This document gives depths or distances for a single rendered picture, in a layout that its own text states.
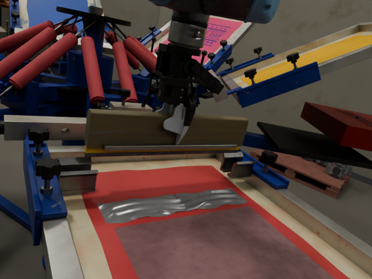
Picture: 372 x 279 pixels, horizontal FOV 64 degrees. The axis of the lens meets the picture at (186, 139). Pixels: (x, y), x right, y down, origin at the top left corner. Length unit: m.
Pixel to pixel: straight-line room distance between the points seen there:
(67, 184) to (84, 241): 0.13
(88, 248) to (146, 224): 0.12
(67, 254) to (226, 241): 0.30
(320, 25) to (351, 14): 0.36
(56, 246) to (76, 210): 0.15
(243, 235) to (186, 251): 0.14
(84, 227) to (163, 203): 0.18
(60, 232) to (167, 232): 0.20
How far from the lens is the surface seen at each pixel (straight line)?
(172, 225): 0.62
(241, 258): 0.59
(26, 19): 2.22
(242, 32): 2.20
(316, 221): 0.75
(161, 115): 0.65
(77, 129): 0.85
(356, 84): 4.37
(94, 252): 0.54
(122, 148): 0.62
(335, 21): 4.47
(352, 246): 0.72
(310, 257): 0.68
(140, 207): 0.64
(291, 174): 3.70
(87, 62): 1.17
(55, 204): 0.57
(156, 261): 0.54
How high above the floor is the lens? 1.31
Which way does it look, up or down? 19 degrees down
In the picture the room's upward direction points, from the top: 12 degrees clockwise
